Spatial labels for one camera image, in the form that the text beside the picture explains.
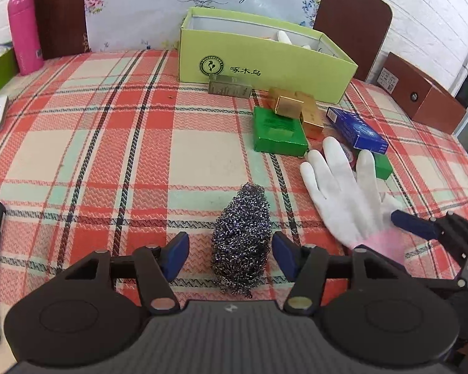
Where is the grey green small box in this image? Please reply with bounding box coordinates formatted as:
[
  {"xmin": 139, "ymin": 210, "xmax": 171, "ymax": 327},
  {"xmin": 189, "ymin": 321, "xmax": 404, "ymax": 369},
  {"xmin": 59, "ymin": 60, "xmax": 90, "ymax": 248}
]
[{"xmin": 208, "ymin": 75, "xmax": 253, "ymax": 99}]

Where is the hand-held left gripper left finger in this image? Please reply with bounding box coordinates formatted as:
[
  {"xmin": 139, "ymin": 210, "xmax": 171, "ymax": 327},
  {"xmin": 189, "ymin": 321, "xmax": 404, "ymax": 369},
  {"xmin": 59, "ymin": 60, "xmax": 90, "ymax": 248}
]
[{"xmin": 64, "ymin": 232, "xmax": 190, "ymax": 314}]

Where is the white glove pink cuff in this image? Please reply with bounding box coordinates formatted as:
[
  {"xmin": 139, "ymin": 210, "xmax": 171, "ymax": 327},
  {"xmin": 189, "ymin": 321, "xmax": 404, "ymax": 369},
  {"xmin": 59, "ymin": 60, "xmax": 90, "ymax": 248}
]
[{"xmin": 300, "ymin": 136, "xmax": 408, "ymax": 263}]

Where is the plaid bed sheet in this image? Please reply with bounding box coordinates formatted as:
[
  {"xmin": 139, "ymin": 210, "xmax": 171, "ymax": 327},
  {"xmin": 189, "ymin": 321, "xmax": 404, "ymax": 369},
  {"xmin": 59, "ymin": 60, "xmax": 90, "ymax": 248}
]
[{"xmin": 0, "ymin": 49, "xmax": 468, "ymax": 343}]

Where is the light green cardboard box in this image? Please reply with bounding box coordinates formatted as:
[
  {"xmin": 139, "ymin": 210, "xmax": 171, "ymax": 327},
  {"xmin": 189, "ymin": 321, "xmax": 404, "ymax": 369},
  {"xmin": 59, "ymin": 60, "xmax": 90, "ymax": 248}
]
[{"xmin": 178, "ymin": 7, "xmax": 358, "ymax": 104}]

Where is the blue long box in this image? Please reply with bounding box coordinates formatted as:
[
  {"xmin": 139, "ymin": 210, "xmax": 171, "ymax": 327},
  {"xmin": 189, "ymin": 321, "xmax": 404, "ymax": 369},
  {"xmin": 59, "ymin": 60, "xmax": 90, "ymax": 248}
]
[{"xmin": 326, "ymin": 107, "xmax": 389, "ymax": 153}]

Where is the brown cardboard box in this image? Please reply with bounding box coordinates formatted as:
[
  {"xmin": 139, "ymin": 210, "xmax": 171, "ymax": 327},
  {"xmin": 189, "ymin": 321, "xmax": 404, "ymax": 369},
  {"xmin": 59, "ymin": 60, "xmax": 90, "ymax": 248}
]
[{"xmin": 376, "ymin": 52, "xmax": 468, "ymax": 135}]

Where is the steel wool scourer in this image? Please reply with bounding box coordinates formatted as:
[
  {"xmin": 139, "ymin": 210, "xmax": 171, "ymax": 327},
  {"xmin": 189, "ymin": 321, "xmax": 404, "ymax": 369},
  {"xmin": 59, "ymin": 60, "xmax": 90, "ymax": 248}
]
[{"xmin": 211, "ymin": 183, "xmax": 271, "ymax": 296}]

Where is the gold box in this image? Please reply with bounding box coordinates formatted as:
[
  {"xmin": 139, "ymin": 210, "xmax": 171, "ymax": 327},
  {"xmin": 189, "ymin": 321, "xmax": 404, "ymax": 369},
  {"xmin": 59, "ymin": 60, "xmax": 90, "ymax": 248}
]
[
  {"xmin": 294, "ymin": 91, "xmax": 326, "ymax": 140},
  {"xmin": 268, "ymin": 88, "xmax": 305, "ymax": 118}
]

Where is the dark green open box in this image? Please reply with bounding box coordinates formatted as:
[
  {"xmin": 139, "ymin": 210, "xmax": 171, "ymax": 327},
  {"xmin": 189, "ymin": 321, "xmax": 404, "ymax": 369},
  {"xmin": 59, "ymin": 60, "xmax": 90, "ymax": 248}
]
[{"xmin": 0, "ymin": 41, "xmax": 19, "ymax": 104}]

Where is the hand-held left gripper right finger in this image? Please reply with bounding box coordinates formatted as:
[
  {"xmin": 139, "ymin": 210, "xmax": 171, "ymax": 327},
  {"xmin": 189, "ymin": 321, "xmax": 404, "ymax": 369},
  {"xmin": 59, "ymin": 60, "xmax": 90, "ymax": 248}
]
[{"xmin": 271, "ymin": 232, "xmax": 406, "ymax": 314}]

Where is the large green box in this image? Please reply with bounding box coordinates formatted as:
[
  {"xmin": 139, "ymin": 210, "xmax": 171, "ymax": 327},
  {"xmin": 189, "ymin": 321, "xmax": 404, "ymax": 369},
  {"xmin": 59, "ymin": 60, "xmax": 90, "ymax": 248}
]
[{"xmin": 253, "ymin": 106, "xmax": 310, "ymax": 154}]

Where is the brown wooden headboard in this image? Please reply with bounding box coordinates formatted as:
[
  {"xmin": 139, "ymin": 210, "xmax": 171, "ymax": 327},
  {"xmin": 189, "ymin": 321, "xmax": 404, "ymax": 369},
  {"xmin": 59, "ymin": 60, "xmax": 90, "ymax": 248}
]
[{"xmin": 25, "ymin": 0, "xmax": 393, "ymax": 83}]

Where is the pink thermos bottle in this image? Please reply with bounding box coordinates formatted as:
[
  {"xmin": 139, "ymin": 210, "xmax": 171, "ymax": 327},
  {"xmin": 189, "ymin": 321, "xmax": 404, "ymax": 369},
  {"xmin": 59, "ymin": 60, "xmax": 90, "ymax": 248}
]
[{"xmin": 7, "ymin": 0, "xmax": 44, "ymax": 75}]

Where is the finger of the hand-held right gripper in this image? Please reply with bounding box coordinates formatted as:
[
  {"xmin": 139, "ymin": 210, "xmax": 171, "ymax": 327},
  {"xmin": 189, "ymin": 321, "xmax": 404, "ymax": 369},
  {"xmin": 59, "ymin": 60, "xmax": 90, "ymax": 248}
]
[
  {"xmin": 391, "ymin": 209, "xmax": 468, "ymax": 260},
  {"xmin": 407, "ymin": 267, "xmax": 466, "ymax": 291}
]

